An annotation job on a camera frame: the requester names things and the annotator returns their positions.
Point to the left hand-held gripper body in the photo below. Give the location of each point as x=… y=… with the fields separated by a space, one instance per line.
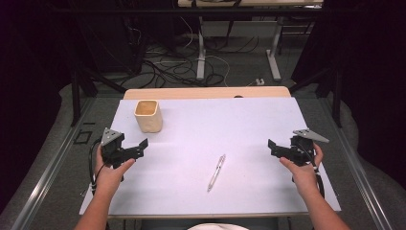
x=112 y=150

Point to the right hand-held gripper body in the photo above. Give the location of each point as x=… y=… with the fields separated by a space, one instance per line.
x=302 y=147

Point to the person's left hand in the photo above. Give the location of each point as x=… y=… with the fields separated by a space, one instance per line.
x=110 y=175

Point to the person's right hand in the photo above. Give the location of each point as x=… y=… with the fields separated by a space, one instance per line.
x=303 y=174

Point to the beige square cup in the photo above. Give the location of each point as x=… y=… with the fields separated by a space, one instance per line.
x=149 y=121

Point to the white table cover sheet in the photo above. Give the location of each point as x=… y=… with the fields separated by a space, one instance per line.
x=204 y=134

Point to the black metal stand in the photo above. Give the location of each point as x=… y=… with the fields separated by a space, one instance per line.
x=75 y=92
x=335 y=92

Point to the silver white pen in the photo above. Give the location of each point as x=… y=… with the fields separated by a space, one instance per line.
x=216 y=172

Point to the white power strip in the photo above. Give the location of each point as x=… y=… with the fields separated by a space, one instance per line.
x=260 y=81

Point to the white-legged background desk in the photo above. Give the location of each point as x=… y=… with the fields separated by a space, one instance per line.
x=201 y=48

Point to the aluminium floor rail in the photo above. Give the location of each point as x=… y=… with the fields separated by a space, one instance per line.
x=41 y=179
x=357 y=172

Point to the black horizontal frame bar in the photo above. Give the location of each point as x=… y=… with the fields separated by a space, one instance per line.
x=191 y=11

